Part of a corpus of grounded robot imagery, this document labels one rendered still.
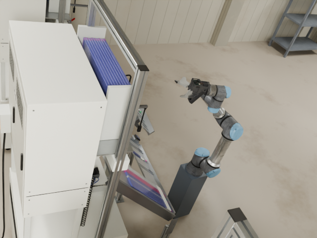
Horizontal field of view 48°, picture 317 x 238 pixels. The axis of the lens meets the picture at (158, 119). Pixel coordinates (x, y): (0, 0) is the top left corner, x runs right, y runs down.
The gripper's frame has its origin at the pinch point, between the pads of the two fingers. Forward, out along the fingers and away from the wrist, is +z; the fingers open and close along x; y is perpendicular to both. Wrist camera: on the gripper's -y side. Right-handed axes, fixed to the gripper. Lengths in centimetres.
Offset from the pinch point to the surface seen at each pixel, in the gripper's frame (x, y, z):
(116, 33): 19, 42, 48
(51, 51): 12, 23, 75
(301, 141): -114, -153, -261
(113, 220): 39, -84, 25
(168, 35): -350, -159, -121
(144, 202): 47, -51, 14
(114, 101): 36, 17, 45
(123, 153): 51, -2, 38
